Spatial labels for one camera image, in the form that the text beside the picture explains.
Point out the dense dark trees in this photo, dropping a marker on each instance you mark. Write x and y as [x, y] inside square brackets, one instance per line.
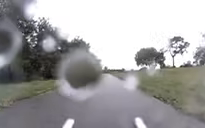
[33, 56]

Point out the grass slope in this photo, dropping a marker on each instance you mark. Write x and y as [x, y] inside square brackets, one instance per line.
[183, 85]

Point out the row of trees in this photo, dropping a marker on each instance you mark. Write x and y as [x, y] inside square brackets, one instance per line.
[173, 53]

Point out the grass verge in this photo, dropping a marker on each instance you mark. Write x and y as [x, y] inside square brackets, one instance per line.
[16, 90]

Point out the robot's own part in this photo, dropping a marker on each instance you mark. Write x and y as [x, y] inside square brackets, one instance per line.
[68, 123]
[140, 122]

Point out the grey asphalt path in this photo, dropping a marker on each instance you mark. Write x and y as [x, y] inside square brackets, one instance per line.
[106, 106]

